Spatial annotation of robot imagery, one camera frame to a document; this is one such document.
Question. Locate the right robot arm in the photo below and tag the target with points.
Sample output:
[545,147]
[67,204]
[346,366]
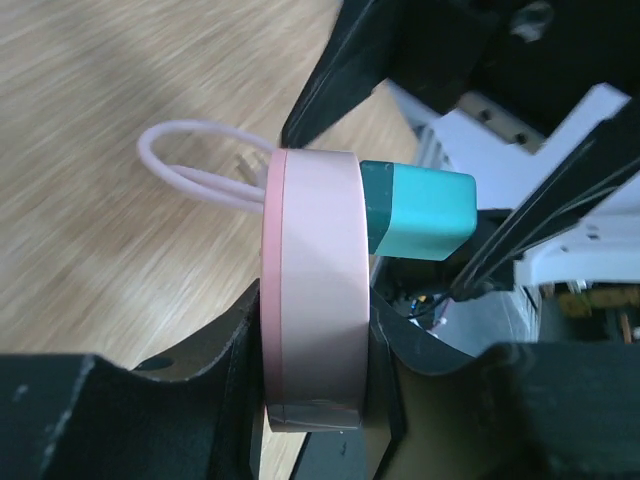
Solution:
[547,208]

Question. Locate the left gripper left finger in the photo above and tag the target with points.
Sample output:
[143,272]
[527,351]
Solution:
[193,411]

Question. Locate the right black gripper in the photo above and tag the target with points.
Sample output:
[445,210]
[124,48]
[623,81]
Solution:
[529,61]

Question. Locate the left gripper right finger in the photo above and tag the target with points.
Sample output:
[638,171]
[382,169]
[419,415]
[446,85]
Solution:
[517,411]

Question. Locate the round pink socket base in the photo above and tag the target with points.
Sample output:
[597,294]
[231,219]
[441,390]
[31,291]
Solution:
[314,291]

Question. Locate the teal plug adapter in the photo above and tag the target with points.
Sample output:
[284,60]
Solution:
[417,213]

